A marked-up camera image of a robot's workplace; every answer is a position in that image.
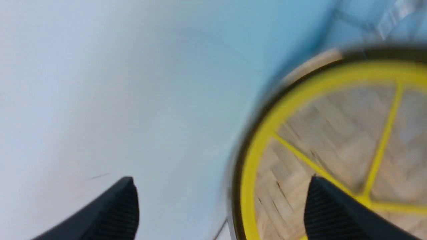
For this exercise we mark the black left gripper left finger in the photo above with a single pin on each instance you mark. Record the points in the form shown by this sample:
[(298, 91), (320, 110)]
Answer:
[(114, 215)]

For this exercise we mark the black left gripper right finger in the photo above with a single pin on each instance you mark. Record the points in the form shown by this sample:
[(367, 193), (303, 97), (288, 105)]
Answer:
[(331, 214)]

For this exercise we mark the woven steamer lid yellow rim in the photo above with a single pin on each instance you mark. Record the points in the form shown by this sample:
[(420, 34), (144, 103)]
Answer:
[(361, 126)]

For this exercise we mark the stainless steel pot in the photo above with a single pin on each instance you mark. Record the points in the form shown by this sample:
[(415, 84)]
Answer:
[(339, 153)]

